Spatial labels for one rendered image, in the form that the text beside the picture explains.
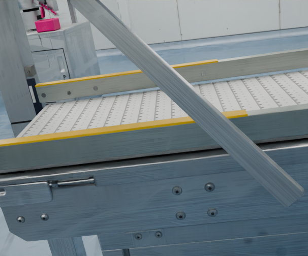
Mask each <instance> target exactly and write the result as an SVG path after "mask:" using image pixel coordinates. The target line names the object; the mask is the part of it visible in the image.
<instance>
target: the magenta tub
mask: <svg viewBox="0 0 308 256"><path fill-rule="evenodd" d="M35 25H36V29H37V32H38V33H42V32H47V31H55V30H57V29H60V23H59V19H58V18H51V19H44V20H39V21H36V22H35Z"/></svg>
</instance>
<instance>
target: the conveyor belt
mask: <svg viewBox="0 0 308 256"><path fill-rule="evenodd" d="M192 86H193V87H194V88H195V89H196V90H197V91H198V92H200V93H201V94H202V95H203V96H204V97H205V98H206V99H207V100H208V101H209V102H210V103H212V104H213V105H214V106H215V107H216V108H217V109H218V110H219V111H220V112H227V111H235V110H243V109H245V110H246V111H251V110H259V109H267V108H275V107H284V106H292V105H300V104H308V70H304V71H297V72H288V73H281V74H273V75H266V76H258V77H250V78H242V79H235V80H227V81H220V82H212V83H204V84H197V85H192ZM187 116H188V115H187V114H186V113H185V111H183V110H182V109H181V108H180V107H179V106H178V105H177V104H176V103H175V102H174V101H172V100H171V99H170V98H169V97H168V96H167V95H166V94H165V93H164V92H163V91H162V90H161V89H158V90H151V91H143V92H135V93H127V94H120V95H112V96H107V97H100V98H92V99H84V100H77V101H69V102H61V103H54V104H49V105H47V106H45V107H44V108H43V109H42V110H41V111H40V112H39V114H38V115H37V116H36V117H35V118H34V119H33V120H32V121H31V122H30V123H29V124H28V125H27V126H26V127H25V129H24V130H23V131H22V132H21V133H20V134H19V135H18V136H17V138H19V137H27V136H35V135H43V134H52V133H60V132H68V131H76V130H84V129H92V128H97V127H105V126H113V125H121V124H129V123H138V122H146V121H154V120H162V119H170V118H179V117H187ZM302 138H308V134H307V135H299V136H290V137H281V138H273V139H264V140H255V141H253V142H254V143H255V144H258V143H267V142H275V141H284V140H293V139H302ZM214 148H222V147H221V146H220V145H212V146H203V147H194V148H186V149H177V150H168V151H160V152H151V153H142V154H133V155H125V156H116V157H108V158H99V159H90V160H85V161H76V162H68V163H59V164H50V165H41V166H33V167H24V168H16V169H7V170H0V173H8V172H17V171H26V170H34V169H42V168H52V167H60V166H69V165H78V164H87V163H95V162H104V161H113V160H118V159H127V158H136V157H144V156H153V155H162V154H171V153H179V152H188V151H197V150H206V149H214Z"/></svg>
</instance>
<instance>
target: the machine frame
mask: <svg viewBox="0 0 308 256"><path fill-rule="evenodd" d="M27 65H34V66H35V63H34V60H33V56H32V52H31V49H30V46H29V42H28V38H27V35H26V31H25V27H24V24H23V20H22V16H21V13H20V9H19V5H18V1H17V0H0V92H1V95H2V99H3V102H4V105H5V109H6V112H7V115H8V118H9V121H10V123H11V127H12V131H13V134H14V137H15V138H16V137H17V136H18V135H19V134H20V133H21V132H22V131H23V130H24V129H25V127H26V126H27V125H28V124H29V123H30V122H31V121H32V120H33V119H34V118H35V117H36V112H35V108H34V105H33V101H32V97H31V95H30V91H29V88H28V84H27V81H26V80H27V79H30V78H35V81H36V84H38V83H40V82H39V78H38V74H37V71H36V74H35V75H34V76H33V77H27V76H26V73H25V69H24V67H26V66H27ZM35 70H36V67H35ZM47 241H48V244H49V247H50V251H51V254H52V256H87V255H86V251H85V247H84V244H83V240H82V236H81V237H71V238H60V239H50V240H47Z"/></svg>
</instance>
